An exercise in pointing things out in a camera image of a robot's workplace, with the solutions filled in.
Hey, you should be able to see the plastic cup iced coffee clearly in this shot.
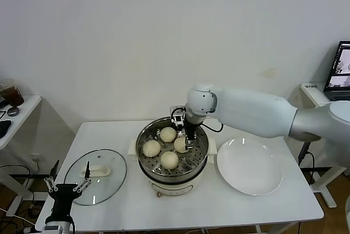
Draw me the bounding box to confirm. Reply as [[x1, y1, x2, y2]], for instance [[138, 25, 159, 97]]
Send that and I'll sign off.
[[0, 79, 25, 108]]

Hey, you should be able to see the white steamed baozi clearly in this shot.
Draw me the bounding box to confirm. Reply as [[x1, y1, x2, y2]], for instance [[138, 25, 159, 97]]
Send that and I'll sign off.
[[142, 140, 161, 157], [160, 151, 180, 170], [160, 127, 178, 142], [173, 137, 190, 154]]

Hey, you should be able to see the white side desk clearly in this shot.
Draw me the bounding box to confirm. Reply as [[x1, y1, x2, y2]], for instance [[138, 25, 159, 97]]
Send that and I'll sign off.
[[0, 95, 42, 202], [287, 82, 350, 209]]

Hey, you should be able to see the steel steamer basket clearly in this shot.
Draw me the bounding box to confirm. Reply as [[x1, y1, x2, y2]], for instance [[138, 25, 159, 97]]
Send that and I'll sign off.
[[127, 116, 217, 178]]

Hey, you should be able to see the white round plate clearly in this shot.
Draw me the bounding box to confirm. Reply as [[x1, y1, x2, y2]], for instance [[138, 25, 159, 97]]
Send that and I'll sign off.
[[217, 138, 283, 196]]

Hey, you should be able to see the black cable with adapter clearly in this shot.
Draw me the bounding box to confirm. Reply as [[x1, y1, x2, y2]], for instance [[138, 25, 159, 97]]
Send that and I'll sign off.
[[297, 141, 333, 188]]

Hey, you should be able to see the white floor cable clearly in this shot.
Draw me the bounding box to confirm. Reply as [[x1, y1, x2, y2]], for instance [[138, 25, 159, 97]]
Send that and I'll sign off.
[[0, 208, 36, 228]]

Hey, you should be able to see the black floor cable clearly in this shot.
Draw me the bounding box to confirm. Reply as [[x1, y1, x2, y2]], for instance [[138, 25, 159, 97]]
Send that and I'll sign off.
[[0, 165, 35, 218]]

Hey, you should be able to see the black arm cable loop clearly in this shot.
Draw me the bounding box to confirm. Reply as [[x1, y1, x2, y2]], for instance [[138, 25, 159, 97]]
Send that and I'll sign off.
[[202, 119, 224, 133]]

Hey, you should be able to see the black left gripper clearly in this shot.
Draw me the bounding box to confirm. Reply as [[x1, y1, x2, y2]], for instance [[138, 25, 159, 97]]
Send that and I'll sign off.
[[43, 159, 92, 218]]

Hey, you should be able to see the white electric cooker pot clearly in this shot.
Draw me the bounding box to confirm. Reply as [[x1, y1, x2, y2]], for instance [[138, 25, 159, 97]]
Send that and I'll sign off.
[[138, 160, 209, 198]]

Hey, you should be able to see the laptop computer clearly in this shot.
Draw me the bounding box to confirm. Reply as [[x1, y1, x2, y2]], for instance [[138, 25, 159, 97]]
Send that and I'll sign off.
[[323, 40, 350, 101]]

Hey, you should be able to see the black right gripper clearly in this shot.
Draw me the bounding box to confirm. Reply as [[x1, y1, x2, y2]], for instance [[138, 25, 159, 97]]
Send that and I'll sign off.
[[182, 115, 205, 153]]

